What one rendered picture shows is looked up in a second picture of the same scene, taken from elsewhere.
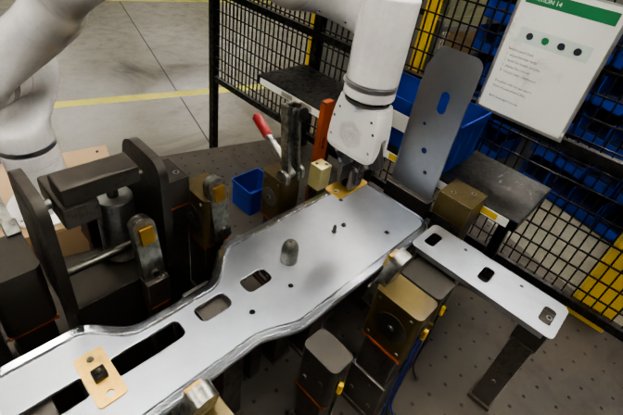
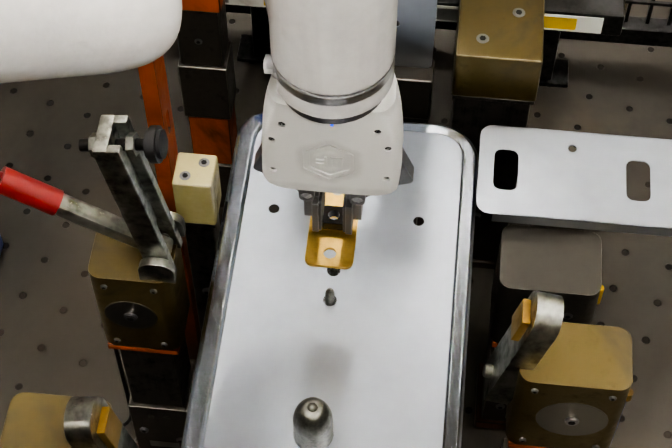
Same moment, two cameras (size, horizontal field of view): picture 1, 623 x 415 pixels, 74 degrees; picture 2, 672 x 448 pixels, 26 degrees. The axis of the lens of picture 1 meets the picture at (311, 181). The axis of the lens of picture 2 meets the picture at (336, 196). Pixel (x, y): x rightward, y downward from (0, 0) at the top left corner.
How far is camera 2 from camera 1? 59 cm
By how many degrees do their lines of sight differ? 30
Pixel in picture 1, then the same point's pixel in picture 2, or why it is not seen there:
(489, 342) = not seen: hidden behind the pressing
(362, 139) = (364, 161)
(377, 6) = not seen: outside the picture
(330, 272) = (404, 398)
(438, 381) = not seen: hidden behind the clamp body
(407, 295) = (575, 353)
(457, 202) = (506, 61)
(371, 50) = (346, 40)
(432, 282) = (563, 264)
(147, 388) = not seen: outside the picture
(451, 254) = (558, 179)
